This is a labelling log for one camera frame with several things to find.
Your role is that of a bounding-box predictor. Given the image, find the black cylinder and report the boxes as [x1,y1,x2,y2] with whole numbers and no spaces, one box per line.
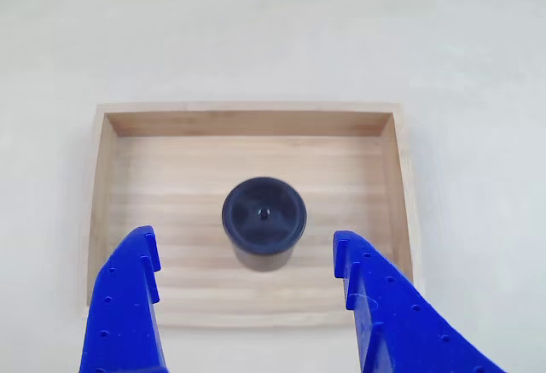
[221,175,308,272]

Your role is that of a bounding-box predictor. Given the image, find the shallow wooden box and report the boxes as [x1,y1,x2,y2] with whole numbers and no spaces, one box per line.
[80,100,423,329]

